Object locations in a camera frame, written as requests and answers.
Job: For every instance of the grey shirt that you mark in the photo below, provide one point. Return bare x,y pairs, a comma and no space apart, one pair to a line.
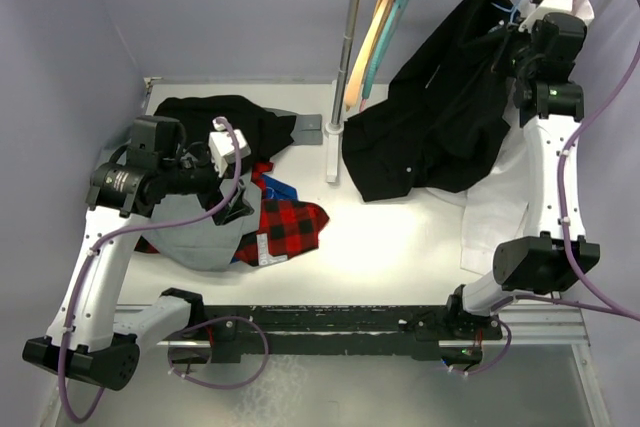
202,246

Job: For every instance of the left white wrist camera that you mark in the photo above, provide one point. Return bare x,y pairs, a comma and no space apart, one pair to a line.
221,147

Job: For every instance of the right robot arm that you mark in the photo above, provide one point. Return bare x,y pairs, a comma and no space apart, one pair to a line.
540,59

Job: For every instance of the black button shirt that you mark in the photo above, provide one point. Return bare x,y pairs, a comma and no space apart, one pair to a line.
387,149

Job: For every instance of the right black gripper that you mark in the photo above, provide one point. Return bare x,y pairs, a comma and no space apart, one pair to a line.
515,36

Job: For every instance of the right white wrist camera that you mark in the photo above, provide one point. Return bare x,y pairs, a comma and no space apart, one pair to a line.
533,10

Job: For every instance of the red black plaid shirt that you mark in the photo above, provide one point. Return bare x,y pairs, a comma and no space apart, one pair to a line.
287,228

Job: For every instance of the blue garment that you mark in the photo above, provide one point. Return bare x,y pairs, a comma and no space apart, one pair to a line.
277,190

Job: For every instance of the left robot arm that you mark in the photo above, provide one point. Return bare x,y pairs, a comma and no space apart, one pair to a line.
122,195

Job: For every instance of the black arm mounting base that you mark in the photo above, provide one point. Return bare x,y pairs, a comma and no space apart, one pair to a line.
423,333

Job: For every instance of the orange hanger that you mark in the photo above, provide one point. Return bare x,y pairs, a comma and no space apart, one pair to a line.
355,93

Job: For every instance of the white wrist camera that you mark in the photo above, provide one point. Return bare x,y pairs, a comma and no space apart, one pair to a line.
533,10
221,147

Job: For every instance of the white hanging shirt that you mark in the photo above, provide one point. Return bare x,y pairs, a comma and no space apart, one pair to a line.
495,227

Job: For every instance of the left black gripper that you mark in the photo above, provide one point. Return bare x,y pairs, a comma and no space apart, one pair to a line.
237,206

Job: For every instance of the aluminium frame rail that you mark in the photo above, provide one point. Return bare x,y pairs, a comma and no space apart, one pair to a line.
526,324

